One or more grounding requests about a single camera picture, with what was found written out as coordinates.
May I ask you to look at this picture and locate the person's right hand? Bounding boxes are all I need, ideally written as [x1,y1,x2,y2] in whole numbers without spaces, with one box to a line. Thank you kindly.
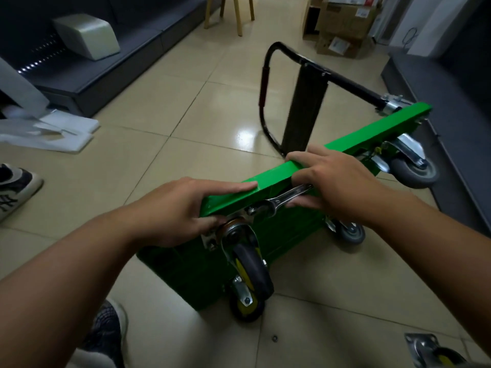
[285,145,385,227]

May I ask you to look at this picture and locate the person's left hand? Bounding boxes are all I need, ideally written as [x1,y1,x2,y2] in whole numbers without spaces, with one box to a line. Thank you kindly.
[128,178,258,248]

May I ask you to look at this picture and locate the silver open-end wrench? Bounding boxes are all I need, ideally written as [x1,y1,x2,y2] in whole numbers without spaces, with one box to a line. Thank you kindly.
[245,183,314,220]

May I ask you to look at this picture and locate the green platform cart deck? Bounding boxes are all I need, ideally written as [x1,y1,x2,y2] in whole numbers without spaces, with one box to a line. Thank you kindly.
[136,102,432,313]

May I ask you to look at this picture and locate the person's left forearm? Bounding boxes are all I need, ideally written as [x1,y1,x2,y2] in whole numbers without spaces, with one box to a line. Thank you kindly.
[0,203,154,368]

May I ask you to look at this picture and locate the person's right forearm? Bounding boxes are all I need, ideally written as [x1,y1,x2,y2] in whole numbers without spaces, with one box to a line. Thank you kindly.
[361,191,491,358]

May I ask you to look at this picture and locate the black caster with yellow hub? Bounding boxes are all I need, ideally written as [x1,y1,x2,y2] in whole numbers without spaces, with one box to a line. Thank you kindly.
[229,275,266,323]
[216,217,275,303]

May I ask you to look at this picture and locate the small grey caster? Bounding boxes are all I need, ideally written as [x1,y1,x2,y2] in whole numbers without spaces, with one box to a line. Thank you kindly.
[325,217,366,246]

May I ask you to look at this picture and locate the large grey swivel caster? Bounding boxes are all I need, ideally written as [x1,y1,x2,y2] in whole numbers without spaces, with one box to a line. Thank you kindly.
[371,133,440,189]

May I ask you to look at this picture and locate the small cardboard box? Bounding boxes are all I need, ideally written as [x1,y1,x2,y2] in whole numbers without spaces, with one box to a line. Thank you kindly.
[315,33,376,60]

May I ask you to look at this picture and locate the large cardboard box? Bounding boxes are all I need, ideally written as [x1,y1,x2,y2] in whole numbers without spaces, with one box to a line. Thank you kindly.
[302,0,384,40]

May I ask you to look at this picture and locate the dark grey platform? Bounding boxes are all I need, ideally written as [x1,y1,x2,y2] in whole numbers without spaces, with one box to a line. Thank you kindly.
[381,49,491,236]

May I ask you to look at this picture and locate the grey knit shoe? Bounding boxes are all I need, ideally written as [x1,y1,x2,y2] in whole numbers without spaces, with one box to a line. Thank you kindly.
[76,298,128,368]

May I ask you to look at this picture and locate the wooden stool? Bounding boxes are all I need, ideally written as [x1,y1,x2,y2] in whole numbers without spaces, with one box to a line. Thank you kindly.
[203,0,256,37]

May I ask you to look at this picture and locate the white foam packing pieces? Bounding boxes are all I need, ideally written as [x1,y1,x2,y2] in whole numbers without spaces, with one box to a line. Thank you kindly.
[0,106,101,154]

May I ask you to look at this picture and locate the white board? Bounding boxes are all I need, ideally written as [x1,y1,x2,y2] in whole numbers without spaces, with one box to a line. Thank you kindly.
[388,0,485,59]

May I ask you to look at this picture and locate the loose caster with steel plate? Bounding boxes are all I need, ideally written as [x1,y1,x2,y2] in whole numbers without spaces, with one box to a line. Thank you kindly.
[404,332,470,368]

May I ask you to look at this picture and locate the dark grey low shelf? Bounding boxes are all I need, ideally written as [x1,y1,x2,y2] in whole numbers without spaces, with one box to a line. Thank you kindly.
[0,0,223,118]

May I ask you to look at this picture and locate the beige plastic box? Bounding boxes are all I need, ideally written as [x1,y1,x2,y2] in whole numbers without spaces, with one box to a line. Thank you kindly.
[51,13,121,61]

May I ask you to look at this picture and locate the white flat panel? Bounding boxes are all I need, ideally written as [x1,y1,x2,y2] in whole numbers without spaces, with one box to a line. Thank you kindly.
[0,56,51,120]

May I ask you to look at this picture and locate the black cart push handle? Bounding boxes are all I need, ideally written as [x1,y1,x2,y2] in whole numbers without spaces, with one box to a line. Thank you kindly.
[258,41,414,158]

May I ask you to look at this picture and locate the black cable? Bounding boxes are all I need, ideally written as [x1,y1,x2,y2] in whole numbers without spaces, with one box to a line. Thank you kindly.
[402,27,419,51]

